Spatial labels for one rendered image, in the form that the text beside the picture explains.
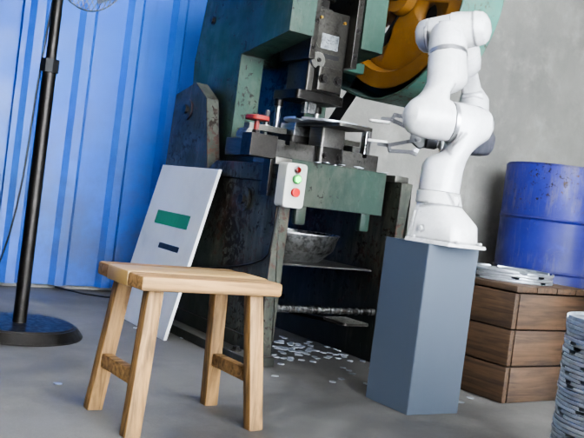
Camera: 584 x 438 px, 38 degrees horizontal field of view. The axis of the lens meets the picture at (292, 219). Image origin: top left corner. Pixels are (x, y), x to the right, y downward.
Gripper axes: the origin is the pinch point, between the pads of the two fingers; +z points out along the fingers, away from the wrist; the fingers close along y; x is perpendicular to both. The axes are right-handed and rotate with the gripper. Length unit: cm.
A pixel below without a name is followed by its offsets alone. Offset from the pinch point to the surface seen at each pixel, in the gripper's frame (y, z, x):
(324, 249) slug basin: -42.0, 12.4, -0.7
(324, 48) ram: 25.8, 21.4, -2.3
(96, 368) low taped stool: -68, 55, 105
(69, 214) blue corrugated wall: -46, 125, -70
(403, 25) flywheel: 43, -5, -31
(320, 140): -5.9, 18.3, 6.6
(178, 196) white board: -31, 68, -16
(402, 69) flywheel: 25.3, -6.4, -23.5
